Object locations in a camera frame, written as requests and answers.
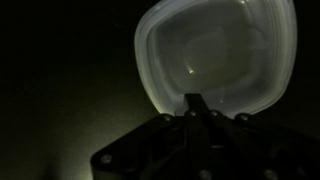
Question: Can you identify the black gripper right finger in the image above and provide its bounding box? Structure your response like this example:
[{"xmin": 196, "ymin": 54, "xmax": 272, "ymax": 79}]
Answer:
[{"xmin": 196, "ymin": 92, "xmax": 211, "ymax": 118}]

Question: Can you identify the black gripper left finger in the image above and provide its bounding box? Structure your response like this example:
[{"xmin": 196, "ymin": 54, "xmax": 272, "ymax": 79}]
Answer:
[{"xmin": 184, "ymin": 92, "xmax": 198, "ymax": 117}]

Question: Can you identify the clear plastic bowl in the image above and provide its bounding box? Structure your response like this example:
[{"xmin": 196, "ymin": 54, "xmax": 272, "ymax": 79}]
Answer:
[
  {"xmin": 146, "ymin": 0, "xmax": 292, "ymax": 113},
  {"xmin": 133, "ymin": 0, "xmax": 299, "ymax": 118}
]

